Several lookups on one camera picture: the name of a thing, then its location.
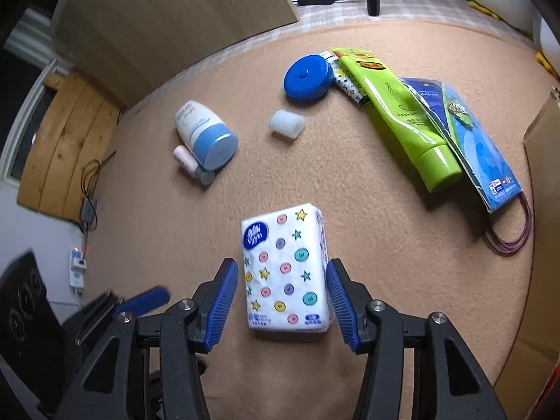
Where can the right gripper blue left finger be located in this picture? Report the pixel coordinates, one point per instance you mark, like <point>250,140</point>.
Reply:
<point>214,301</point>

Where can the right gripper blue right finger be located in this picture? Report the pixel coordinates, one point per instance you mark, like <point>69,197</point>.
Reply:
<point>350,301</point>

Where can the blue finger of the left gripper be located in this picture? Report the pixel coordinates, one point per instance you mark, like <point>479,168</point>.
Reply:
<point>145,302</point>

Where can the white patterned tissue pack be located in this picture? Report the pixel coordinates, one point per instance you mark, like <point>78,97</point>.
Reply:
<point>285,258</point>

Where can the white blue lotion bottle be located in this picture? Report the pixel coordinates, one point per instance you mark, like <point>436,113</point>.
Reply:
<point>207,137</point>

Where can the green hand cream tube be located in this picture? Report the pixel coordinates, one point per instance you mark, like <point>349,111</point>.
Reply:
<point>402,113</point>

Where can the blue cartoon packet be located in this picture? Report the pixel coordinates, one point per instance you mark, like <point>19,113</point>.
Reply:
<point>477,153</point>

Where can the small pink tube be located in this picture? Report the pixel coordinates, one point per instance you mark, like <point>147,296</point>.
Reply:
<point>189,164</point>

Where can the wooden plank panel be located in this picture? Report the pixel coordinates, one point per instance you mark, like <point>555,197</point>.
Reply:
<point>75,130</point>

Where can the white translucent cap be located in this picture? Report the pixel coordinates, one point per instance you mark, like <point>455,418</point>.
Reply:
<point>288,124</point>

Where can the cardboard box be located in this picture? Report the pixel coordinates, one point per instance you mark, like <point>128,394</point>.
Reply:
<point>528,386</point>

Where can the blue round container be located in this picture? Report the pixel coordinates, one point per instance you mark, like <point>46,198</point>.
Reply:
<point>308,79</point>

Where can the light wood headboard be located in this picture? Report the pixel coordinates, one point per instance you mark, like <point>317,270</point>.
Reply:
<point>132,47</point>

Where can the black power strip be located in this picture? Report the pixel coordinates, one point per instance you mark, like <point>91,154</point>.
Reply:
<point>303,3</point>

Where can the small white penguin plush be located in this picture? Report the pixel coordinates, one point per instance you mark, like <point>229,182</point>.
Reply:
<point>546,44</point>

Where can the white wall socket charger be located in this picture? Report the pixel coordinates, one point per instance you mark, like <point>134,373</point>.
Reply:
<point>76,268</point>

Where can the grey adapter with cables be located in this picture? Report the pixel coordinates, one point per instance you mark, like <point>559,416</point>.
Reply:
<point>88,214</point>

